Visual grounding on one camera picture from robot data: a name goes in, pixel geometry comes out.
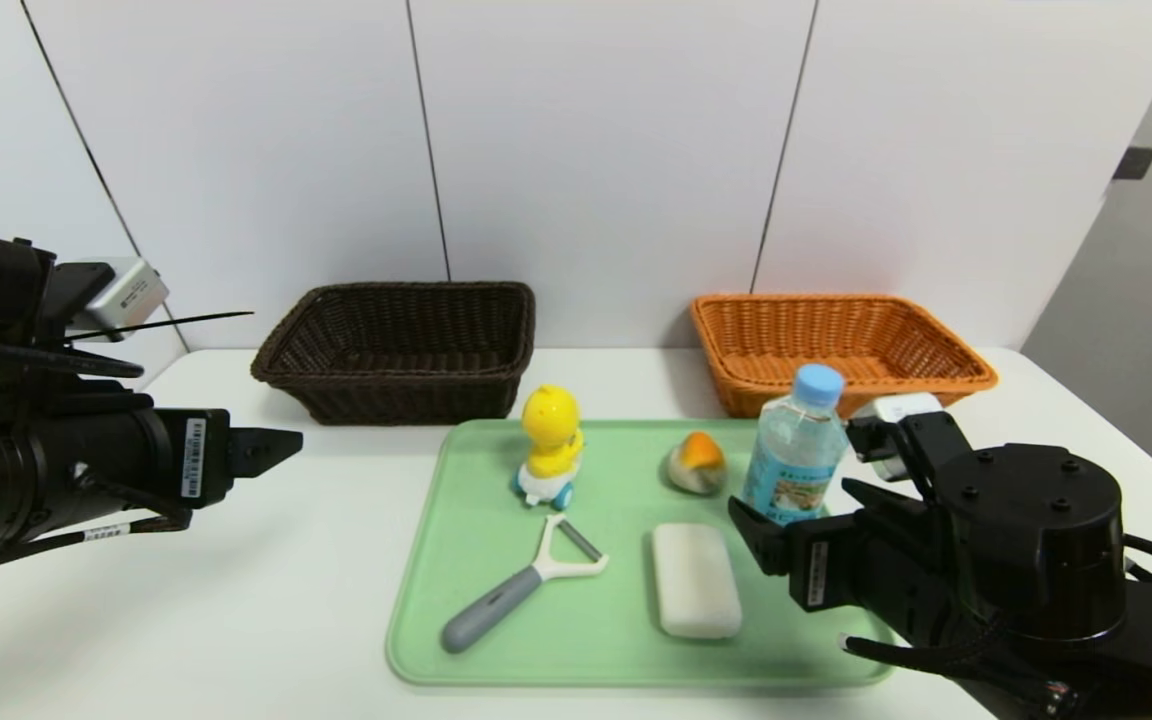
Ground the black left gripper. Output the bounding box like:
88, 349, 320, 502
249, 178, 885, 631
73, 407, 304, 527

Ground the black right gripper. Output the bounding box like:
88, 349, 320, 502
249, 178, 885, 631
727, 477, 960, 648

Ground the clear water bottle blue cap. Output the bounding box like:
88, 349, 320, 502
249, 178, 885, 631
741, 364, 849, 528

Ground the white bun with orange patch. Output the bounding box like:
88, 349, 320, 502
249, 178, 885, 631
667, 431, 728, 497

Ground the yellow duck toy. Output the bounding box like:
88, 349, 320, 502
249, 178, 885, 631
514, 385, 585, 511

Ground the dark brown wicker basket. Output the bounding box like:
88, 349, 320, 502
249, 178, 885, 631
251, 281, 537, 426

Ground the orange wicker basket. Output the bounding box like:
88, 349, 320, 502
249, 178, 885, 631
690, 293, 999, 429

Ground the white rectangular soap bar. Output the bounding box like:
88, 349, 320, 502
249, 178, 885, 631
651, 522, 743, 640

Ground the black zip tie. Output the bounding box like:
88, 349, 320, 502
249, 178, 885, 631
66, 310, 255, 343

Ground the light green plastic tray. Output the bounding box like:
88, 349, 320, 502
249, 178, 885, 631
386, 418, 897, 689

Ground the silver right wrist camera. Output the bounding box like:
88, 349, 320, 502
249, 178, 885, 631
848, 392, 945, 483

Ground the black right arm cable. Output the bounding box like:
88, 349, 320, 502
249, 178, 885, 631
836, 620, 1077, 706

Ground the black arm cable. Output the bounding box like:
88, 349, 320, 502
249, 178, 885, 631
0, 505, 192, 583
836, 620, 1077, 706

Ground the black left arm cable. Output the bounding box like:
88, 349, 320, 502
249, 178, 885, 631
0, 505, 192, 583

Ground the white peeler with grey handle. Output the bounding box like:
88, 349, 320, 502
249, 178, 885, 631
441, 514, 610, 655

